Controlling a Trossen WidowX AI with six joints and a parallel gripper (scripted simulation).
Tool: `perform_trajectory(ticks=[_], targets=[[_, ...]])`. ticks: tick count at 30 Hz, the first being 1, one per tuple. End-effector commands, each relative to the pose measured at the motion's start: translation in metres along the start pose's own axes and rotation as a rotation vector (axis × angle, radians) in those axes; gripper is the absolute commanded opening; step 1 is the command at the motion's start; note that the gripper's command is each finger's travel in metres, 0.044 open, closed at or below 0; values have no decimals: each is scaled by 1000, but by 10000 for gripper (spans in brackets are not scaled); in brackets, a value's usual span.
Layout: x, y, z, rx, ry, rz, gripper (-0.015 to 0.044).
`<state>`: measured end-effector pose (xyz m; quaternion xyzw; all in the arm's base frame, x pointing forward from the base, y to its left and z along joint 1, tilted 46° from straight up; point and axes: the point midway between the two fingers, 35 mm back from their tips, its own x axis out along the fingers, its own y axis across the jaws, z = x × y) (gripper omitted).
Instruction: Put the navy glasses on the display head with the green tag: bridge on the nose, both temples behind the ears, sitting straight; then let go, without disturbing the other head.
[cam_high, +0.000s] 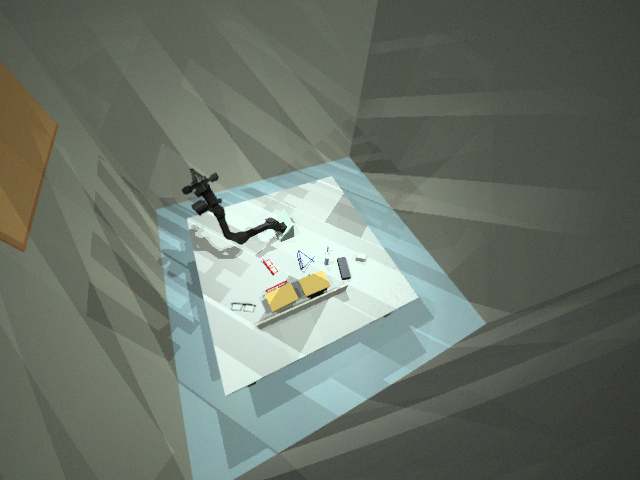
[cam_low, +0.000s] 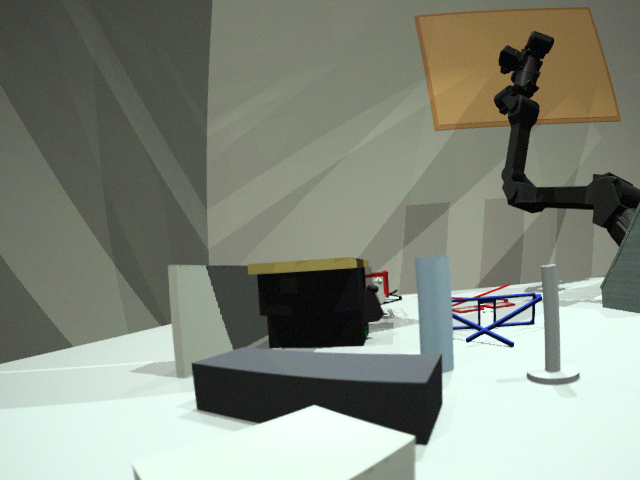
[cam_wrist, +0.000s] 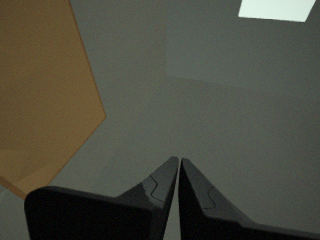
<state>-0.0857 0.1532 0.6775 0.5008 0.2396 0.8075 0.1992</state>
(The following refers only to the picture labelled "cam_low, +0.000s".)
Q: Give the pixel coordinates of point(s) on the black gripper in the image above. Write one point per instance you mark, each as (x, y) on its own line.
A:
(537, 47)

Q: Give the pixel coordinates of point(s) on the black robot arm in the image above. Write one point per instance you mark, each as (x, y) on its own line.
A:
(612, 199)

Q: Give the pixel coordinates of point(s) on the black glasses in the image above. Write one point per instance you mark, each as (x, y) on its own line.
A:
(392, 300)

